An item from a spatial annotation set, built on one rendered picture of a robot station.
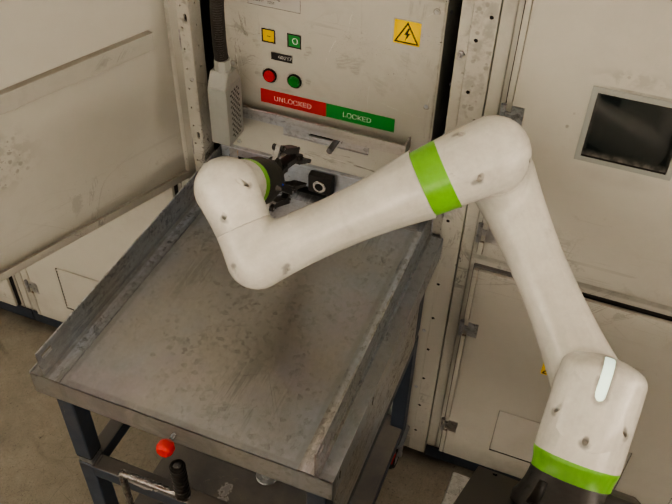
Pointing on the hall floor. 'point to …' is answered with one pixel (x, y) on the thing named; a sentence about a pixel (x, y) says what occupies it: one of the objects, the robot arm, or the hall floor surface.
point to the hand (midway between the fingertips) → (297, 172)
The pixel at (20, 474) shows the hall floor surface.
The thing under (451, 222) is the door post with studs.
